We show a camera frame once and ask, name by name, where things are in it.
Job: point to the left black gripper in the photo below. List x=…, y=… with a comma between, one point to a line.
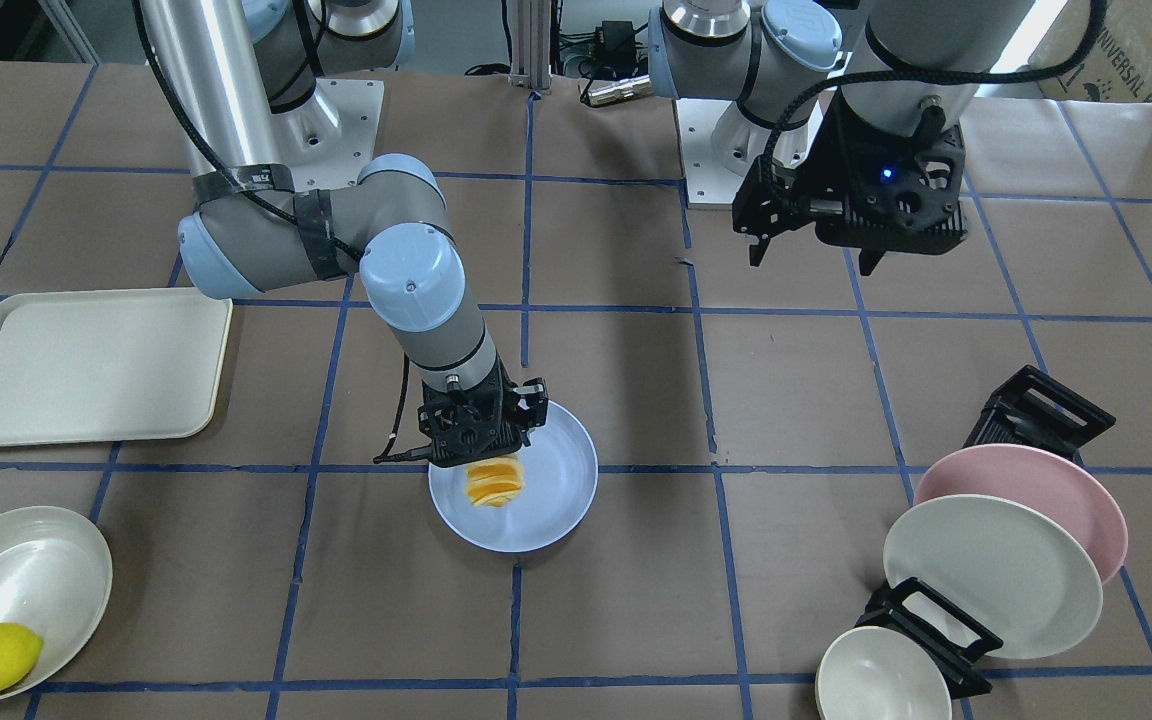
x=848, y=150

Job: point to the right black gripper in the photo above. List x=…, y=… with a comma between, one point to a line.
x=533, y=399

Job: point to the orange striped bread roll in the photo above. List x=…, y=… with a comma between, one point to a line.
x=494, y=482

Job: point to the blue plate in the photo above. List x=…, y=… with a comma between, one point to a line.
x=560, y=473

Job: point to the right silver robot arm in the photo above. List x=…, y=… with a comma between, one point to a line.
x=252, y=232

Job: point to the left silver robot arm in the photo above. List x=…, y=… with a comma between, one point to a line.
x=780, y=63

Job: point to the pink plate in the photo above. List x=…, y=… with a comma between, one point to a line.
x=1044, y=482

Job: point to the cream white plate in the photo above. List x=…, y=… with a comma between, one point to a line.
x=1010, y=568

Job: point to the silver metal cylinder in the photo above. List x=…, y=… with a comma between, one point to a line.
x=622, y=90

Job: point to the black power adapter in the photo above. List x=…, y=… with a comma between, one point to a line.
x=614, y=54

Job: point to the black dish rack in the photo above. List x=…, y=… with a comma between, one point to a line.
x=1030, y=409

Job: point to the cardboard box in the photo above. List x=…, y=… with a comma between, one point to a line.
x=1119, y=66

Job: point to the white rectangular tray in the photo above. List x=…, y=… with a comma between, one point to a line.
x=109, y=365

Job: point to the small cream bowl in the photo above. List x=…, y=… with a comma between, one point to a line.
x=873, y=673

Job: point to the white shallow bowl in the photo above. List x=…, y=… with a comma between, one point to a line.
x=56, y=578

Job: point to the aluminium frame post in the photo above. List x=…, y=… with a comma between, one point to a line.
x=531, y=27

